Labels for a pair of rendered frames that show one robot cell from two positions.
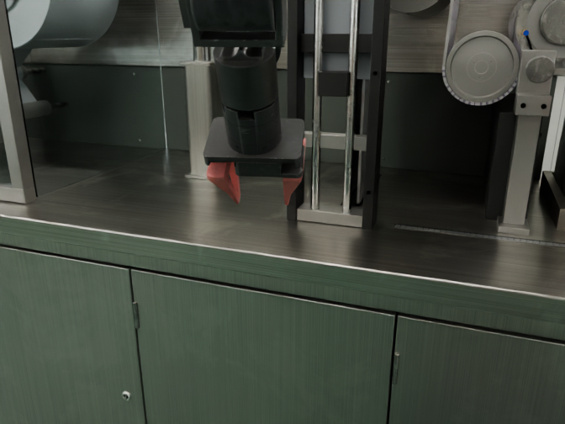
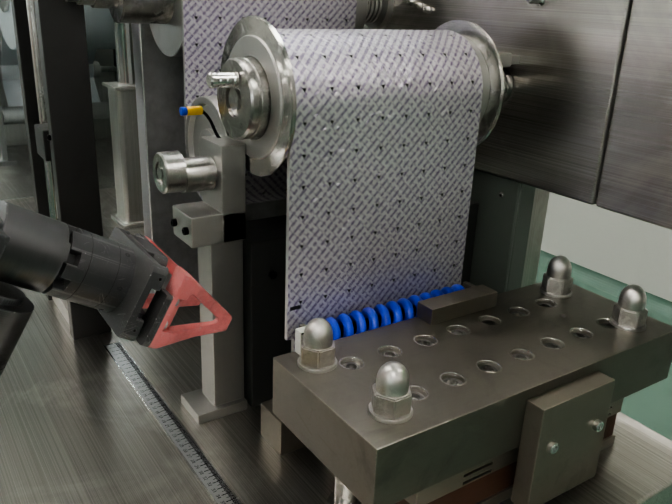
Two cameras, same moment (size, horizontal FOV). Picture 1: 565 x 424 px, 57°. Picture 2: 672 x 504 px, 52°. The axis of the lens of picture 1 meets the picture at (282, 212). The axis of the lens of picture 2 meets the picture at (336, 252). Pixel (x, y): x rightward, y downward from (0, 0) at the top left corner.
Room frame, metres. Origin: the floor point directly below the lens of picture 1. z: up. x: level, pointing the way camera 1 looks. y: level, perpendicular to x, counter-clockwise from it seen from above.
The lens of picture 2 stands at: (0.40, -0.91, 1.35)
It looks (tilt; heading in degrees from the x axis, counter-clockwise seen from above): 21 degrees down; 35
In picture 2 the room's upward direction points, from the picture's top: 2 degrees clockwise
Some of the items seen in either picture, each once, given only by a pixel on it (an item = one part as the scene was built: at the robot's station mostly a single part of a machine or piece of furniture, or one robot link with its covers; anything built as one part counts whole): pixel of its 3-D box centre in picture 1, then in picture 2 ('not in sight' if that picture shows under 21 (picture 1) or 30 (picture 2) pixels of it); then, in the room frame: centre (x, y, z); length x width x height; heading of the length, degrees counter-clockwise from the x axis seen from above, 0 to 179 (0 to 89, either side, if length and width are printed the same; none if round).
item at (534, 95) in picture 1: (525, 145); (209, 284); (0.86, -0.41, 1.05); 0.06 x 0.05 x 0.31; 160
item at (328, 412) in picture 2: not in sight; (486, 368); (0.98, -0.68, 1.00); 0.40 x 0.16 x 0.06; 160
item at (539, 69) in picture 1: (539, 69); (169, 172); (0.83, -0.40, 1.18); 0.04 x 0.02 x 0.04; 70
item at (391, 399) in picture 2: not in sight; (392, 387); (0.81, -0.67, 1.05); 0.04 x 0.04 x 0.04
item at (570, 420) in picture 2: not in sight; (565, 441); (0.96, -0.77, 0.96); 0.10 x 0.03 x 0.11; 160
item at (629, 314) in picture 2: not in sight; (631, 304); (1.11, -0.78, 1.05); 0.04 x 0.04 x 0.04
